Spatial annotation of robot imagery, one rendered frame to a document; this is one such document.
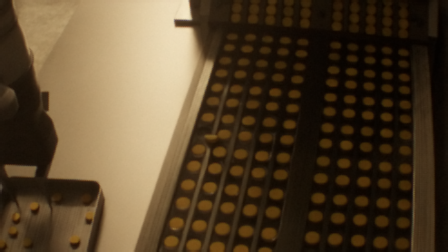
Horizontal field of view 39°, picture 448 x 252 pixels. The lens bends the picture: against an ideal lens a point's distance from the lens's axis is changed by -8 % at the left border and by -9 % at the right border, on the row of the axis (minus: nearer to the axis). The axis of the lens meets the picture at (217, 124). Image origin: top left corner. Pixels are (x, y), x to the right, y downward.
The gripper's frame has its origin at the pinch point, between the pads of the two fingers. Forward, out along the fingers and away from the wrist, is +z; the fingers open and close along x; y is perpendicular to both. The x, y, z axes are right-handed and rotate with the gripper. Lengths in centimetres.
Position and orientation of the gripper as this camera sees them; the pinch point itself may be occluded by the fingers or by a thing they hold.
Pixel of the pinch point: (34, 207)
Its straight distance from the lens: 73.9
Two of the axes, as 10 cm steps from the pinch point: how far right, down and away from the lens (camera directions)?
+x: -9.9, -0.1, 1.1
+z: 0.7, 7.2, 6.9
